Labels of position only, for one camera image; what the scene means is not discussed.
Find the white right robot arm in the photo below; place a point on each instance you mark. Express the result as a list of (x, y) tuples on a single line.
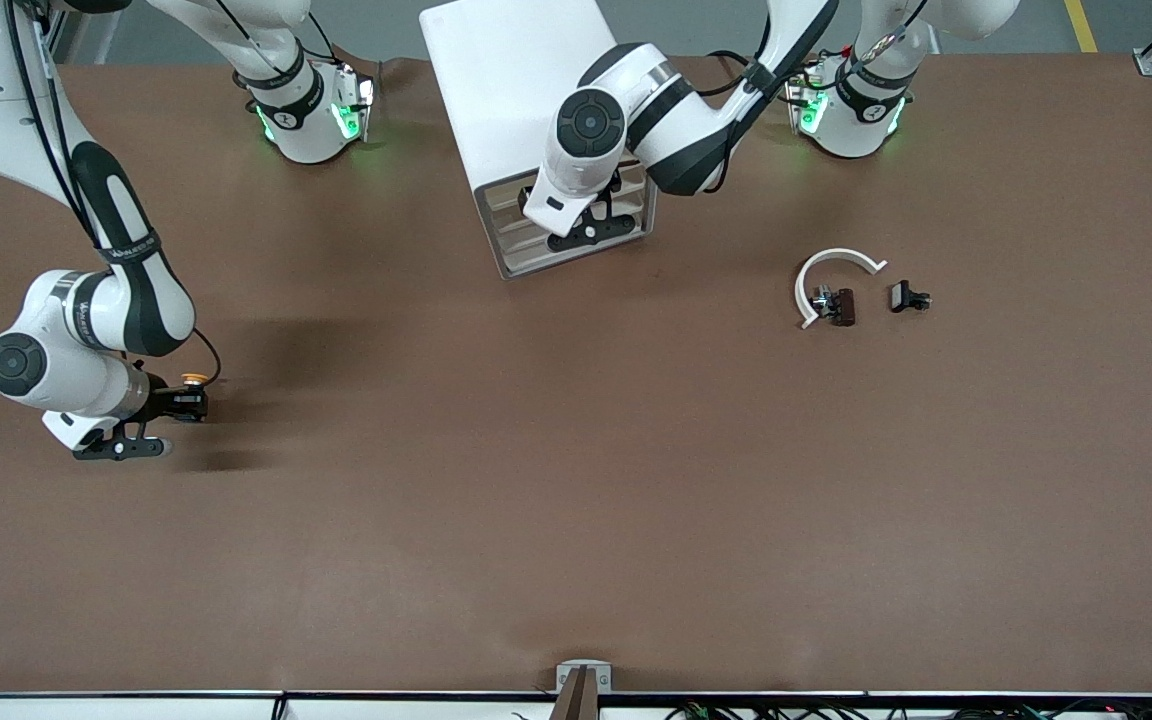
[(66, 340)]

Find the white base connector box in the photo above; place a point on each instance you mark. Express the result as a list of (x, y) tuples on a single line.
[(811, 110), (356, 105)]

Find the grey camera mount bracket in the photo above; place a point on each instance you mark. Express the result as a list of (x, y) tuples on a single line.
[(583, 680)]

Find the white curved plastic arc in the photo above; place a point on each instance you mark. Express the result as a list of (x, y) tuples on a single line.
[(808, 275)]

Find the brown table cover sheet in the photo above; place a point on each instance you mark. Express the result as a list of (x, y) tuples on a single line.
[(536, 500)]

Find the small black clip part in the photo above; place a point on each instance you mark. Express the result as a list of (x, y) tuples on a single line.
[(901, 296)]

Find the white table edge rail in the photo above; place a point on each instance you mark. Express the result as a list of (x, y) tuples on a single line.
[(136, 708)]

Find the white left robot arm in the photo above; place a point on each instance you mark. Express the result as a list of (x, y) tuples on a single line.
[(676, 120)]

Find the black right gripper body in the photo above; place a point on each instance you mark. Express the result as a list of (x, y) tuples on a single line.
[(179, 404)]

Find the dark brown clip part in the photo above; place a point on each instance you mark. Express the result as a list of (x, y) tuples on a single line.
[(843, 306)]

